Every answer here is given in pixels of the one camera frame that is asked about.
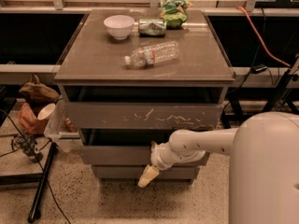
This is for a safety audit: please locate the clear plastic water bottle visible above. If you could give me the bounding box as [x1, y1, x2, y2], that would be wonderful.
[124, 41, 179, 68]

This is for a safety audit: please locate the black floor cable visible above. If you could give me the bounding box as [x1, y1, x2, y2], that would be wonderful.
[0, 108, 72, 224]

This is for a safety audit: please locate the white bowl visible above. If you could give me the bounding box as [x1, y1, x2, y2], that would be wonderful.
[104, 15, 135, 40]

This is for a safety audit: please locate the grey bottom drawer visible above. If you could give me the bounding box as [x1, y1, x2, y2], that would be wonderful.
[92, 165, 200, 180]

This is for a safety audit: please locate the grey top drawer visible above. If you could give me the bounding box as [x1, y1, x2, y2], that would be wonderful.
[66, 102, 223, 130]

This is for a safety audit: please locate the grey drawer cabinet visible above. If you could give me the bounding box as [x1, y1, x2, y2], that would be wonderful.
[55, 10, 235, 179]

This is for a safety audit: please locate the black power adapter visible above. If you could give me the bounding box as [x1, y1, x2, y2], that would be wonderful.
[250, 64, 267, 74]

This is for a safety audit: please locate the white cup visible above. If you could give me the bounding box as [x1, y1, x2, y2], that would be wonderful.
[37, 103, 56, 120]

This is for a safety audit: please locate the orange cloth bag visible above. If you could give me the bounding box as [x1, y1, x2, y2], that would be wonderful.
[18, 103, 48, 135]

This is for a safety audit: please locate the green soda can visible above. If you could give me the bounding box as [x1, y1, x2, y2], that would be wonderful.
[138, 19, 166, 36]

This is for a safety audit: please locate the clear plastic bin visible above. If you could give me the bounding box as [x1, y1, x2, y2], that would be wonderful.
[44, 100, 82, 152]

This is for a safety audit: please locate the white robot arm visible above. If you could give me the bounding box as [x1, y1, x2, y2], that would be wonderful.
[138, 112, 299, 224]

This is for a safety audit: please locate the orange cable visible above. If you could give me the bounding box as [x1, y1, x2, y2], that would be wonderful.
[235, 5, 291, 68]

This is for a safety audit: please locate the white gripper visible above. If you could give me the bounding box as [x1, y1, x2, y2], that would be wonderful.
[138, 141, 206, 188]

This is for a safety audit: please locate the small grey device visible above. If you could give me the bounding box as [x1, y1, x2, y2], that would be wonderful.
[13, 133, 43, 163]

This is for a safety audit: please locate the green chip bag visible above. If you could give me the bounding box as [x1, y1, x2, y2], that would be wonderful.
[160, 0, 192, 29]

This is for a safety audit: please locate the black table leg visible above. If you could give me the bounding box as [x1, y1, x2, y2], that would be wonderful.
[27, 143, 58, 224]

